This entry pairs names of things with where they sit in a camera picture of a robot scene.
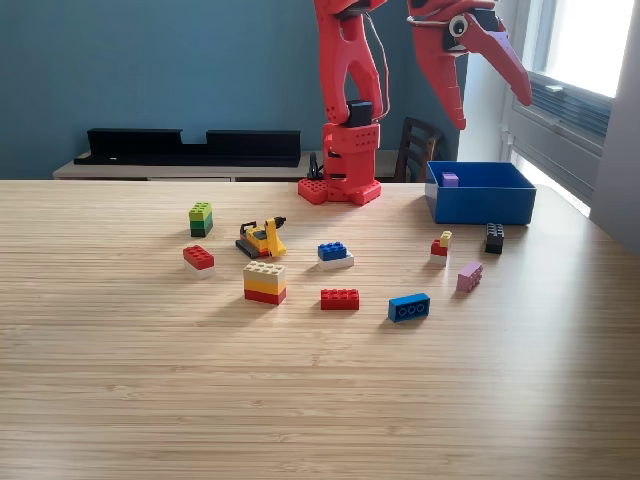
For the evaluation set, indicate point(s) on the red and white brick stack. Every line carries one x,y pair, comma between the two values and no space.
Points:
199,257

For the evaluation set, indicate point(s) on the black lego brick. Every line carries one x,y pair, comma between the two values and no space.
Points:
494,240

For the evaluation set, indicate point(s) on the green brick stack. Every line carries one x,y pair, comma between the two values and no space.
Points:
201,220

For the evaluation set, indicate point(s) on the yellow toy digger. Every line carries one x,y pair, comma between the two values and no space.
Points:
262,240

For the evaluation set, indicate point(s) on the blue lego brick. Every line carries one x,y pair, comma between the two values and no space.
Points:
409,309

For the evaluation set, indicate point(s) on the red lego brick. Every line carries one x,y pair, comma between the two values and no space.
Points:
340,300

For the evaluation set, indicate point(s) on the blue plastic bin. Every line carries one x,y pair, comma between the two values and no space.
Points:
480,205

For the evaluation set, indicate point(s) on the grey window heater unit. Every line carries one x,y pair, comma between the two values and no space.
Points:
555,130

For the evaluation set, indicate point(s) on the wooden sideboard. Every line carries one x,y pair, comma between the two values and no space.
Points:
150,171

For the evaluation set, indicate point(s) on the black shelf tray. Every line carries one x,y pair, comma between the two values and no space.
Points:
150,150

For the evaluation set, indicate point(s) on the pink lego brick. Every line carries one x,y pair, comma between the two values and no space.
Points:
469,277

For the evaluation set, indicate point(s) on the dark wooden chair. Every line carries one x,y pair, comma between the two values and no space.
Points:
417,145

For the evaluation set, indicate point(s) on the purple brick stack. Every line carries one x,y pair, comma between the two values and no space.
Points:
450,180

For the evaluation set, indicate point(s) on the cream orange red brick stack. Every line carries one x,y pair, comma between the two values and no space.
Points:
264,285

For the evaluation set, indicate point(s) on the white window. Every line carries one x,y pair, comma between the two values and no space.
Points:
585,40

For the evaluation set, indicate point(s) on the black table clamp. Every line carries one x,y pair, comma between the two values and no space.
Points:
315,167

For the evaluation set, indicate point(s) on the blue and white brick stack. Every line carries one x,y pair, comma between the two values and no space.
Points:
334,254

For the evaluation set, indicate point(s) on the red white yellow brick stack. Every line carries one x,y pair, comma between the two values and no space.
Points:
439,250

